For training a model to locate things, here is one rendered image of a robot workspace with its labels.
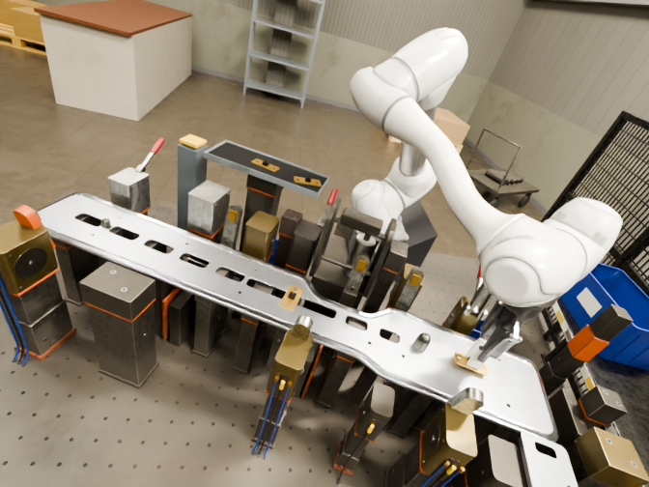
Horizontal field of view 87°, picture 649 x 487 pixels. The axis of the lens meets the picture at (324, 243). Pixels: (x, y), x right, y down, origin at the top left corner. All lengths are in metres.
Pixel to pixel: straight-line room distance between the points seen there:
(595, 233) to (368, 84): 0.58
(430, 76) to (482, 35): 6.56
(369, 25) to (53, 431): 6.62
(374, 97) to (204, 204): 0.52
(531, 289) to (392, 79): 0.60
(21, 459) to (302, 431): 0.61
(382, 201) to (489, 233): 0.85
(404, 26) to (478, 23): 1.29
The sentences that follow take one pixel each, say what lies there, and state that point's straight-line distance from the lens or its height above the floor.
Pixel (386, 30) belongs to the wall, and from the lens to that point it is 6.97.
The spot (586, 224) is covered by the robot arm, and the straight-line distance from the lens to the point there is 0.71.
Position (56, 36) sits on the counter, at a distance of 4.63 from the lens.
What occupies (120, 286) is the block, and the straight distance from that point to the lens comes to 0.86.
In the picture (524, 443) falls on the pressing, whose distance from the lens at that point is 0.93.
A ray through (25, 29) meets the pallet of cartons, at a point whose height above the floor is 0.27.
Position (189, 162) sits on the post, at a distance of 1.21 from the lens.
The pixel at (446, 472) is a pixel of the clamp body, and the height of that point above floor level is 0.97.
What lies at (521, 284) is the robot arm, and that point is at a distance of 0.55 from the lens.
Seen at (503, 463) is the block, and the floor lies 0.98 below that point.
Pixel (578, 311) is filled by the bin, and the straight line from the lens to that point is 1.33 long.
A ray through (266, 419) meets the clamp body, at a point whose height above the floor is 0.81.
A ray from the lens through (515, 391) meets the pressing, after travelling 1.00.
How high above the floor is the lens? 1.63
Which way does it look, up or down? 35 degrees down
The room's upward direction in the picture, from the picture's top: 18 degrees clockwise
